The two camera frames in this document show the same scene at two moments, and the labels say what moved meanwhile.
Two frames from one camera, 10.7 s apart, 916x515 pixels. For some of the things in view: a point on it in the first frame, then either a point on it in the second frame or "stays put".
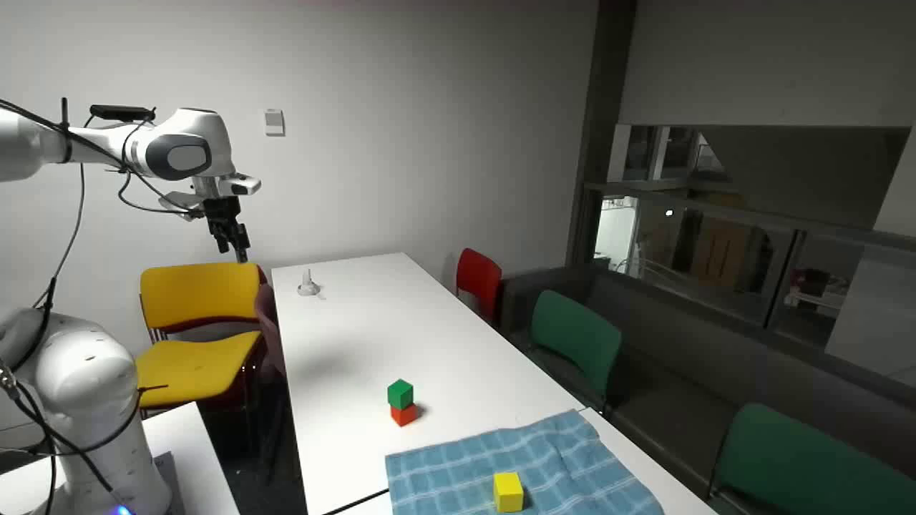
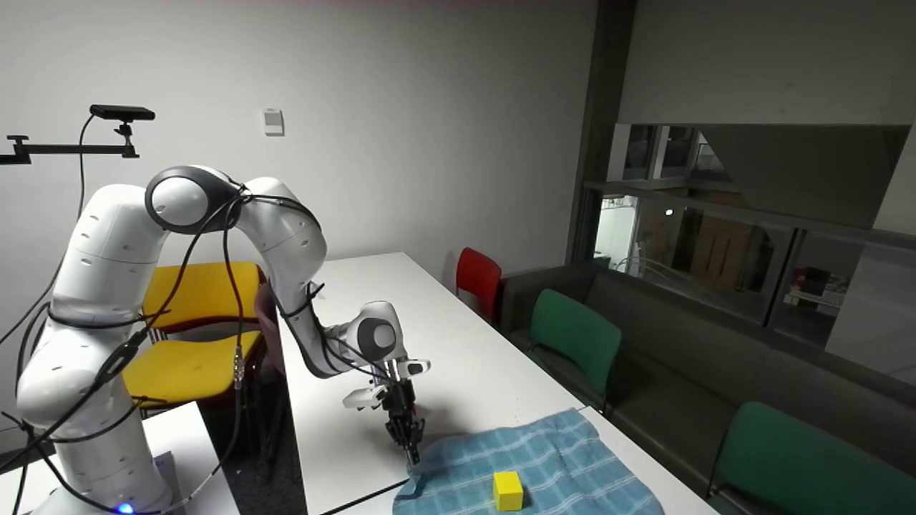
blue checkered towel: [552, 467] stays put
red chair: [482, 280] stays put
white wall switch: [277, 124] stays put
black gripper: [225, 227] → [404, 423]
